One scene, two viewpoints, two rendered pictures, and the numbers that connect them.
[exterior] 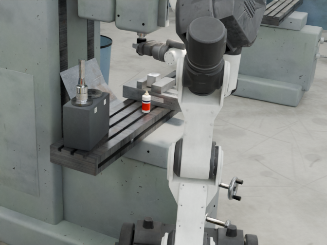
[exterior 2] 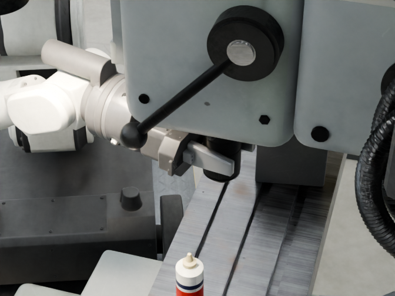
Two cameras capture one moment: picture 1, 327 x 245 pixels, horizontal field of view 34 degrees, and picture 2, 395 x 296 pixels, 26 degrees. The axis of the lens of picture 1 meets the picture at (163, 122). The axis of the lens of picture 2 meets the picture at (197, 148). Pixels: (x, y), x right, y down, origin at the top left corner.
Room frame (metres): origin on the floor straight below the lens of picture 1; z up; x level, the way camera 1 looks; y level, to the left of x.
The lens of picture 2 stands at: (3.27, -0.03, 1.88)
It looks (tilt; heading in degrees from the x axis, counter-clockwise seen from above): 39 degrees down; 171
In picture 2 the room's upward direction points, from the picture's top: straight up
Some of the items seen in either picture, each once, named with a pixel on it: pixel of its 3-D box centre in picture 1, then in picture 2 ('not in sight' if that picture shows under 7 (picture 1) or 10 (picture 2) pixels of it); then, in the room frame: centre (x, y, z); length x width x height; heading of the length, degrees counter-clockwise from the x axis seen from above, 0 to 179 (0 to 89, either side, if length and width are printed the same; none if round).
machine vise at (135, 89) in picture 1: (158, 90); not in sight; (2.60, 0.04, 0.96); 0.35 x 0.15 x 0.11; 63
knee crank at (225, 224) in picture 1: (219, 222); not in sight; (2.12, -0.29, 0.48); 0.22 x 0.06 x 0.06; 65
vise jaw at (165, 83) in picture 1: (163, 85); not in sight; (2.58, 0.01, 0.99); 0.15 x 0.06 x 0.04; 153
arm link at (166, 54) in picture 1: (172, 52); (90, 85); (2.33, -0.03, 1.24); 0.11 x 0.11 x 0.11; 50
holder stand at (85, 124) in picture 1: (87, 117); (294, 101); (2.09, 0.33, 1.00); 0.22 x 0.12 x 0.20; 165
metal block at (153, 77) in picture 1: (154, 79); not in sight; (2.61, 0.06, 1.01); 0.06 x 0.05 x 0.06; 153
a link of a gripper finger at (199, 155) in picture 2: not in sight; (208, 161); (2.50, 0.11, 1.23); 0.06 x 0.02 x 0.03; 50
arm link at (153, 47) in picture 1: (155, 50); (160, 125); (2.41, 0.06, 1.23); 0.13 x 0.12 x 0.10; 140
